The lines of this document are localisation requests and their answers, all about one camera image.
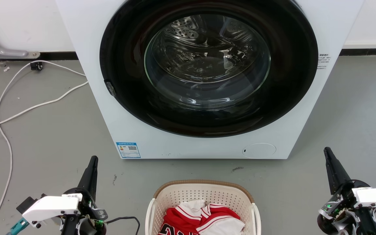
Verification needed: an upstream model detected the grey door latch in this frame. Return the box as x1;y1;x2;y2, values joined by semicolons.
105;80;117;98

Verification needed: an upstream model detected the white cloth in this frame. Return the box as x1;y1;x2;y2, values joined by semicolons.
197;217;246;235

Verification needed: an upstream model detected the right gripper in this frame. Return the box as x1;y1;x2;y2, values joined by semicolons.
317;147;376;235

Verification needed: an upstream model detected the thin black cable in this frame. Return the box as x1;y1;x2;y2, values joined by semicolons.
105;216;141;235

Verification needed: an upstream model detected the black round washer door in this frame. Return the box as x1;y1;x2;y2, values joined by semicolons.
99;0;319;138

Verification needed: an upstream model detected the white front-load washing machine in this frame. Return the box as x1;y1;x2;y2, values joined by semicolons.
55;0;365;160

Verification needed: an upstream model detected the steel washing drum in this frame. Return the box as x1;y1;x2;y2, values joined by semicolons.
145;14;271;111

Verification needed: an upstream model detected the white text sticker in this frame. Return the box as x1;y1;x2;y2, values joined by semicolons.
316;53;331;70

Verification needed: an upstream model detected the red and white jersey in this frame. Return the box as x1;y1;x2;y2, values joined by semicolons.
158;199;242;235

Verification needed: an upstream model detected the round white filter cover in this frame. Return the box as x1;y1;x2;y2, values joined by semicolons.
242;143;277;159

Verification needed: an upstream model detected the teal cable connector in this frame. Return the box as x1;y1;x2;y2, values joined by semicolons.
7;218;29;235

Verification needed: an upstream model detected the thick white cable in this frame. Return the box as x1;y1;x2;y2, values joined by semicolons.
0;81;89;133

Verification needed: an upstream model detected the blue energy label sticker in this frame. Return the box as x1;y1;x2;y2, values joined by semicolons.
116;142;141;159

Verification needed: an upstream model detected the cream plastic laundry basket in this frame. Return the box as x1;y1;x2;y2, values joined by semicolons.
145;179;262;235

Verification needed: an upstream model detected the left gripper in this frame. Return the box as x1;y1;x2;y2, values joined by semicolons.
22;156;108;235

